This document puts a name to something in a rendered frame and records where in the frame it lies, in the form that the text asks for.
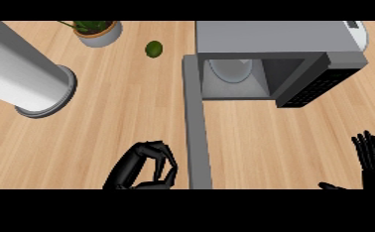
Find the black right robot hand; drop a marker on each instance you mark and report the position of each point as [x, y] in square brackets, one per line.
[365, 156]

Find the grey microwave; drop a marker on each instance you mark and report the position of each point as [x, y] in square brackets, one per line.
[288, 60]

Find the grey microwave door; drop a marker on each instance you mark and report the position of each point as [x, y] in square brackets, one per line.
[197, 123]

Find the white cylinder with grey base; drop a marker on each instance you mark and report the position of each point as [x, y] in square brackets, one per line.
[30, 77]

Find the green avocado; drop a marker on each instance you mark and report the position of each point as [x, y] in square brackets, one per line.
[154, 49]

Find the white rounded appliance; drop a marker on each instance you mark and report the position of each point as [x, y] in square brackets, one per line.
[358, 32]

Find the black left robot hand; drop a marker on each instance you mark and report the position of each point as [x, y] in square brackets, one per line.
[128, 166]

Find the potted green plant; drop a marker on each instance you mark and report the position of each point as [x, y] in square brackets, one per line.
[98, 32]

